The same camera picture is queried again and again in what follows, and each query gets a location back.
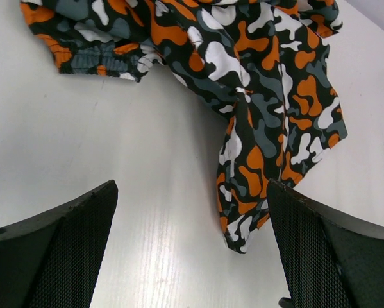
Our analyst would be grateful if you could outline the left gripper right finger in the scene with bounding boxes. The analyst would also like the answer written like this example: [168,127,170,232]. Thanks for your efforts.
[267,180,384,307]

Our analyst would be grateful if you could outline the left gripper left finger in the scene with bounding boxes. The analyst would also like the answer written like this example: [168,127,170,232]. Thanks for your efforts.
[0,180,118,308]

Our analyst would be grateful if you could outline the orange camouflage shorts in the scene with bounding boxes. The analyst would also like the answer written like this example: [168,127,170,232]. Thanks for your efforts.
[20,1,347,254]

